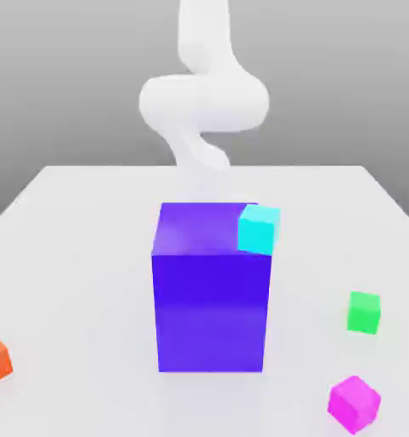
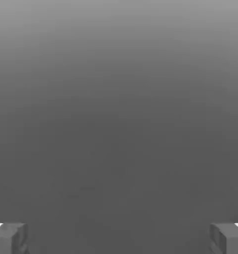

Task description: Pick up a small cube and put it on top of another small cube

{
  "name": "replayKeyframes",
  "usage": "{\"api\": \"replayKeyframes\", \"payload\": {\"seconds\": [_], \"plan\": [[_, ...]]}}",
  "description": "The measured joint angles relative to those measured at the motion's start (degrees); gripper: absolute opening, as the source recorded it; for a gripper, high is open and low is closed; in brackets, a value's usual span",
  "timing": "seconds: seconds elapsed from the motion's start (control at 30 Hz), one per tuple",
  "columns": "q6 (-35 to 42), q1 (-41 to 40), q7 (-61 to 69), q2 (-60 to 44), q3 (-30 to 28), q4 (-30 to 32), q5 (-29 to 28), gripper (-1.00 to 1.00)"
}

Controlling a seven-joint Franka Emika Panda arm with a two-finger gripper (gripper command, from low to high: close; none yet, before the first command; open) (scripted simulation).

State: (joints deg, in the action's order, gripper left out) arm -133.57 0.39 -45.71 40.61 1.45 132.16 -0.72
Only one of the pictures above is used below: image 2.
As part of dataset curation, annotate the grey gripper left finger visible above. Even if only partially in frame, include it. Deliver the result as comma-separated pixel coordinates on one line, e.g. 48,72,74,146
0,222,29,254

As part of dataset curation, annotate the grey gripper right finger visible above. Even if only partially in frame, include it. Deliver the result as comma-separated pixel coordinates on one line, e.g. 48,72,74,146
209,222,238,254

